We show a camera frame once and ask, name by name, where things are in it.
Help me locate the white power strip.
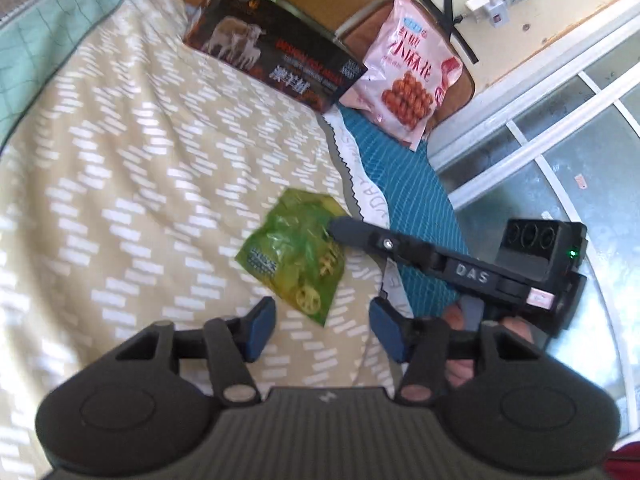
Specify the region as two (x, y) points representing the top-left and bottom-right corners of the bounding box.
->
(465, 0), (534, 27)

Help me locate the black sheep print box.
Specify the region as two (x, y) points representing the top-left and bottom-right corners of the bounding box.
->
(182, 0), (369, 114)

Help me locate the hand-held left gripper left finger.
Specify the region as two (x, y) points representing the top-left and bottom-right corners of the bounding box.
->
(115, 297), (278, 408)

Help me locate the light teal quilt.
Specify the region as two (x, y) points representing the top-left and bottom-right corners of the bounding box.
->
(0, 0), (139, 153)

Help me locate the olive green snack packet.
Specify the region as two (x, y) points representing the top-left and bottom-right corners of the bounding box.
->
(234, 187), (349, 327)

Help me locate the brown cushion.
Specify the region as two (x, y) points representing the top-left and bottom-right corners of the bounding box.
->
(334, 0), (477, 132)

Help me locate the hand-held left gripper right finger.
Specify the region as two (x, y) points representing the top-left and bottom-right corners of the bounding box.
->
(369, 296), (544, 404)

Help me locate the beige patterned blanket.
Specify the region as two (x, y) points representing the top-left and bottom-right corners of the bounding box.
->
(0, 0), (418, 480)

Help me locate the person's right hand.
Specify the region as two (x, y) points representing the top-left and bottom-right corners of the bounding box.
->
(443, 302), (543, 391)

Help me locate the large pink snack bag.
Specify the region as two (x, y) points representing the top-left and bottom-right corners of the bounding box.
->
(341, 0), (464, 153)

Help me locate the white window frame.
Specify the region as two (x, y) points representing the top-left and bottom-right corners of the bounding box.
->
(429, 67), (640, 211)

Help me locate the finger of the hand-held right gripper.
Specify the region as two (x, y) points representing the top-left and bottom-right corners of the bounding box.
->
(326, 214), (447, 274)

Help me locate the black tape strip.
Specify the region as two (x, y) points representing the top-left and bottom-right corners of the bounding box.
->
(421, 0), (482, 65)
(439, 0), (465, 43)

